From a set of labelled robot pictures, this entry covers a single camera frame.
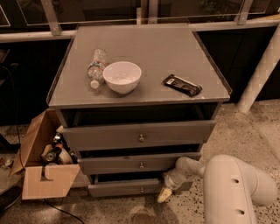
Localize grey middle drawer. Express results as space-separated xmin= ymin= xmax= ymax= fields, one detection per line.
xmin=78 ymin=152 xmax=201 ymax=175

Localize grey drawer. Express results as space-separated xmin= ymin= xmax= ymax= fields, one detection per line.
xmin=87 ymin=174 xmax=194 ymax=199
xmin=78 ymin=152 xmax=201 ymax=175
xmin=62 ymin=120 xmax=216 ymax=151

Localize black snack packet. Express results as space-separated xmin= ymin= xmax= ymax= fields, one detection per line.
xmin=163 ymin=74 xmax=202 ymax=97

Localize cardboard box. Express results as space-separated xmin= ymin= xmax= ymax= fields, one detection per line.
xmin=10 ymin=109 xmax=80 ymax=200

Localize white bowl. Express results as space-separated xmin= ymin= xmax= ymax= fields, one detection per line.
xmin=103 ymin=61 xmax=142 ymax=94

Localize white diagonal pole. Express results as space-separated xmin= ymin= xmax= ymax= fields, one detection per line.
xmin=236 ymin=24 xmax=280 ymax=114

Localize grey drawer cabinet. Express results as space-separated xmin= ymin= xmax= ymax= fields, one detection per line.
xmin=46 ymin=24 xmax=233 ymax=193

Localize grey top drawer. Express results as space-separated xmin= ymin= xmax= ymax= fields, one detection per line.
xmin=62 ymin=120 xmax=216 ymax=151

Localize cans in box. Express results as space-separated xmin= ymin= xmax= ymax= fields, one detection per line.
xmin=40 ymin=133 xmax=77 ymax=165

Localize clear plastic water bottle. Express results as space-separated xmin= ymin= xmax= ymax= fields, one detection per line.
xmin=87 ymin=49 xmax=107 ymax=89

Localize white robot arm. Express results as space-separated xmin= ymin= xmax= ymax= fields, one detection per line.
xmin=157 ymin=155 xmax=278 ymax=224

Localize black floor cable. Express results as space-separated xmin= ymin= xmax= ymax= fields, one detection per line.
xmin=43 ymin=199 xmax=86 ymax=224

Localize metal railing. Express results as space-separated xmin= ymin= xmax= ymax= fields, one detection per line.
xmin=0 ymin=0 xmax=280 ymax=43

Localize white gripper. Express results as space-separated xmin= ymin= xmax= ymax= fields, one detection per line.
xmin=157 ymin=169 xmax=189 ymax=203

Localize grey bottom drawer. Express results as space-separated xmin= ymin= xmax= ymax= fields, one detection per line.
xmin=87 ymin=174 xmax=194 ymax=199

